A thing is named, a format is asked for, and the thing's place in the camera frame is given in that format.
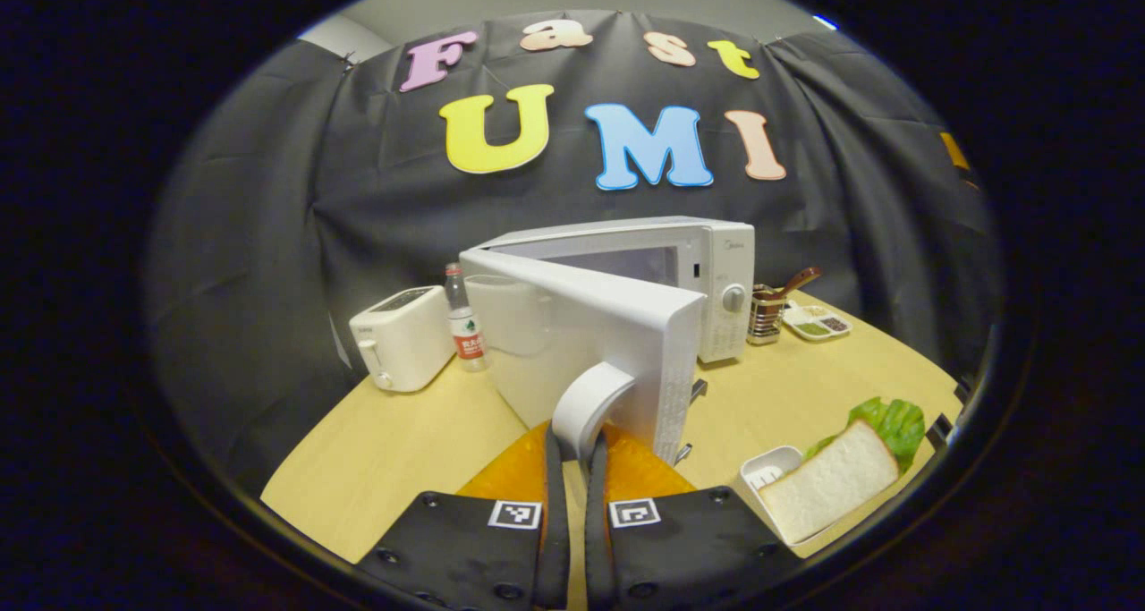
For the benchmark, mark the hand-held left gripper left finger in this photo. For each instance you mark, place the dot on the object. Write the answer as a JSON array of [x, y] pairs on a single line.
[[465, 548]]

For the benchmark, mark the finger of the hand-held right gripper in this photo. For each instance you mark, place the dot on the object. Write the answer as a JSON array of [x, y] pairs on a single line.
[[954, 155]]

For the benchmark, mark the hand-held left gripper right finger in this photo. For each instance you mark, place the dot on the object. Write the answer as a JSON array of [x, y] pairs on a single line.
[[689, 548]]

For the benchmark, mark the toast sandwich with green lettuce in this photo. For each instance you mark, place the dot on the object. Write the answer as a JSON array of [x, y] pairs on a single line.
[[832, 481]]

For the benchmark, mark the white microwave oven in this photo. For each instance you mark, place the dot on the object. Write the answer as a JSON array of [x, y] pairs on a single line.
[[581, 325]]

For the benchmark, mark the small white tray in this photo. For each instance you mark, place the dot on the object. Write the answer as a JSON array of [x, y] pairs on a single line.
[[767, 468]]

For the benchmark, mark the white divided dish with beans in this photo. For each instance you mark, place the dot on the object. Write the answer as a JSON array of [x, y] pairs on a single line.
[[816, 322]]

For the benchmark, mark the white toaster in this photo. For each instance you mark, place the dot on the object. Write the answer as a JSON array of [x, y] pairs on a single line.
[[402, 338]]

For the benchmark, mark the clear plastic water bottle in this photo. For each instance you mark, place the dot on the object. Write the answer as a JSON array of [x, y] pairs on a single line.
[[465, 325]]

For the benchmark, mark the metal utensil holder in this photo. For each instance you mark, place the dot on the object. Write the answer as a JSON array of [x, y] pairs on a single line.
[[765, 316]]

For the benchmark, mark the black backdrop cloth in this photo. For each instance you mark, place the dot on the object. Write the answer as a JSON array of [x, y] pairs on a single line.
[[268, 217]]

